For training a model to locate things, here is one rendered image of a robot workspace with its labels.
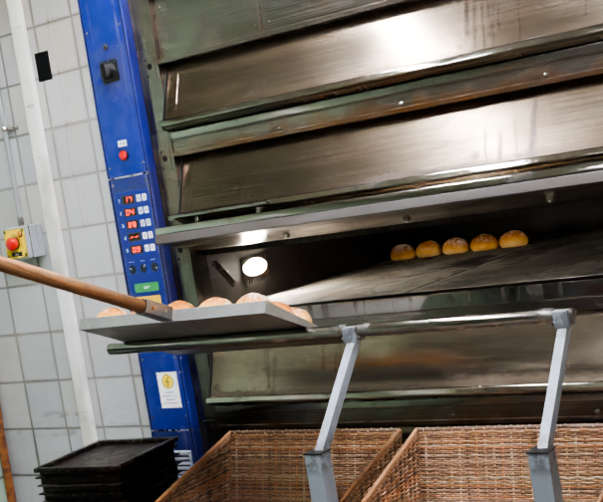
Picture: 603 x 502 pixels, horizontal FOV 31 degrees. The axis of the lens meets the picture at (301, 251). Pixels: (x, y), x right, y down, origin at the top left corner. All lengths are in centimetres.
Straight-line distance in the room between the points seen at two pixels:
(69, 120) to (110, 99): 20
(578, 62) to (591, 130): 16
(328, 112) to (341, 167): 15
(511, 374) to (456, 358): 15
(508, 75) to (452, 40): 16
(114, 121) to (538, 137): 125
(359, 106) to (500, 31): 41
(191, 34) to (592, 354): 136
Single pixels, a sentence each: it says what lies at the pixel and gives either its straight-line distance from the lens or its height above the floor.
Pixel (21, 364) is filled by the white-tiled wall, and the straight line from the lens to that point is 364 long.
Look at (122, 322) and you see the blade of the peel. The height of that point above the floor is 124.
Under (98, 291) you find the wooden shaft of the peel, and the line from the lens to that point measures 235.
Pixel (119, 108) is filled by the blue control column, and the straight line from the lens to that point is 319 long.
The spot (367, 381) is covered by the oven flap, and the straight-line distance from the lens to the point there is 285.
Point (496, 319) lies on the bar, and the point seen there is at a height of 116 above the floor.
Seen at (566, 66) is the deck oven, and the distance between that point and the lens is 257.
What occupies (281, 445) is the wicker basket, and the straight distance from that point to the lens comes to 302.
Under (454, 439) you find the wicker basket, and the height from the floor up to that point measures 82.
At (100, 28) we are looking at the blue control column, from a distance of 323.
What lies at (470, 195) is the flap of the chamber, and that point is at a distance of 250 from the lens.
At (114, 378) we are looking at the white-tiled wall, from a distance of 338.
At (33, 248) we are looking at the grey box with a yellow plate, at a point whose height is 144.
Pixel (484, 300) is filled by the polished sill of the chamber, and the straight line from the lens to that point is 268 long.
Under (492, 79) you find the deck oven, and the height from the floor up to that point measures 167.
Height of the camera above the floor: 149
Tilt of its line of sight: 3 degrees down
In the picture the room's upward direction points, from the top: 9 degrees counter-clockwise
